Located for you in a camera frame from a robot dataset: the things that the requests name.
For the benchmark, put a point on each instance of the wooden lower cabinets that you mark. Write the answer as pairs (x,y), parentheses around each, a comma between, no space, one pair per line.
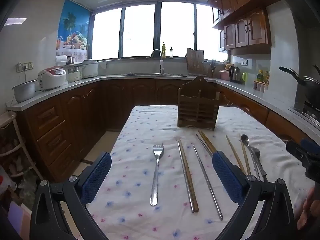
(75,115)

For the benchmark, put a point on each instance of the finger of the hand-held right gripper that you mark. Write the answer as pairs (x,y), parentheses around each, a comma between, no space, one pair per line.
(311,145)
(297,151)

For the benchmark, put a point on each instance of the floral white tablecloth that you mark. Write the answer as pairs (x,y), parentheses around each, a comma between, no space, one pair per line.
(135,160)

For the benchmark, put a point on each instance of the cooking oil bottles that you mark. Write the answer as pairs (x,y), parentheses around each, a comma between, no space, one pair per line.
(261,76)

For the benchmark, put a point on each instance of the large window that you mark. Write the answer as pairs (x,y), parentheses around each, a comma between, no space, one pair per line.
(140,30)

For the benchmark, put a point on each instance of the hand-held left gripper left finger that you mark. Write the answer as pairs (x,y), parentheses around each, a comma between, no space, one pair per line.
(96,177)

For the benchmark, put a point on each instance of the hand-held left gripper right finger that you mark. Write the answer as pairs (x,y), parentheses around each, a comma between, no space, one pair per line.
(227,180)

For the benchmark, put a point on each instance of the black wok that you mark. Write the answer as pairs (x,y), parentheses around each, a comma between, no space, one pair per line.
(310,85)

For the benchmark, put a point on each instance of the metal spoon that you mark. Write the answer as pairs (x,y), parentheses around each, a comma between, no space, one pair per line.
(255,152)
(245,138)

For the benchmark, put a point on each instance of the pink container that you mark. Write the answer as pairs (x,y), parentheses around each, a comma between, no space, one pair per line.
(223,75)

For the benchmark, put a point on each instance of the red and white rice cooker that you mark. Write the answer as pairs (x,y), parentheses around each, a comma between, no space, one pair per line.
(52,78)

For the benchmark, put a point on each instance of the ceiling light panel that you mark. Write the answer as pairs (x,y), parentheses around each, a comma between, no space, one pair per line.
(15,21)

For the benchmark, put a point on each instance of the glass jar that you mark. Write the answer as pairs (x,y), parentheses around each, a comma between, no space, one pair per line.
(71,60)

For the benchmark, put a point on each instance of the steel sink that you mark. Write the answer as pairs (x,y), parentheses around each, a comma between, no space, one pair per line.
(150,74)

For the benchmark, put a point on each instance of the gas stove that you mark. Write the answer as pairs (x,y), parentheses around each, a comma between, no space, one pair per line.
(307,115)

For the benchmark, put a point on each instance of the white storage rack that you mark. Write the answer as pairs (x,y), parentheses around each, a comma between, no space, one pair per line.
(17,130)

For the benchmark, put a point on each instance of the wooden upper cabinets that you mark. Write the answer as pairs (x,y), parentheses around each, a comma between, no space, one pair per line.
(247,30)

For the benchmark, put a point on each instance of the chrome faucet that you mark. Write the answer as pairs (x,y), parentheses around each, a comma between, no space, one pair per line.
(161,66)

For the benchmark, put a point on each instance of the small white kitchen appliance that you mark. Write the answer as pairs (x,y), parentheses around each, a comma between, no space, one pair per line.
(74,74)

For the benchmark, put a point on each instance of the wooden cabinets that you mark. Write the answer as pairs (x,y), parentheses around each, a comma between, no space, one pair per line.
(75,115)
(247,30)

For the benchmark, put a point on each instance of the wooden utensil holder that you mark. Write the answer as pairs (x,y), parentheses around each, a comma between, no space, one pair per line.
(197,110)

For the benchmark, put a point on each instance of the metal fork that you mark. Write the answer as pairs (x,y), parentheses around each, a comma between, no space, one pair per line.
(156,175)

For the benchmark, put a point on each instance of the paper towel roll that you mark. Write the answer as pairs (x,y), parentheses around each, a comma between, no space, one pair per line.
(61,60)

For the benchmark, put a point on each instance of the fruit and palm wall poster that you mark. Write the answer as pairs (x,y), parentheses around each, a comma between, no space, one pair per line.
(73,25)

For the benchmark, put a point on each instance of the spice jar rack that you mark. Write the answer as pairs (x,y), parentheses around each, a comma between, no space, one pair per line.
(260,86)

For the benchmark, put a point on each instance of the person's right hand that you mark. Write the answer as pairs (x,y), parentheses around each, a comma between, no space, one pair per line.
(307,212)

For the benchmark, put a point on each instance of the wooden cutting board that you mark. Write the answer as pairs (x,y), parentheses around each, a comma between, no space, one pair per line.
(195,61)

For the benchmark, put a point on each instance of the yellow oil bottle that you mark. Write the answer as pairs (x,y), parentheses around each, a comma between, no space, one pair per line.
(163,51)

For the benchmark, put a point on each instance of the white wall socket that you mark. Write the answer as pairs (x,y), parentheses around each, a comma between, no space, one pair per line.
(244,62)

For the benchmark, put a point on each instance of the steel electric kettle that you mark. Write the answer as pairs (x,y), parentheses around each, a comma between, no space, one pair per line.
(235,74)

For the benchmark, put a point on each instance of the clear soap dispenser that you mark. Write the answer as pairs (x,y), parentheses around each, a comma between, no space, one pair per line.
(171,53)

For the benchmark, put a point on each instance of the metal inner pot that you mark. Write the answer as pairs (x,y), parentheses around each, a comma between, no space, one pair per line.
(23,91)

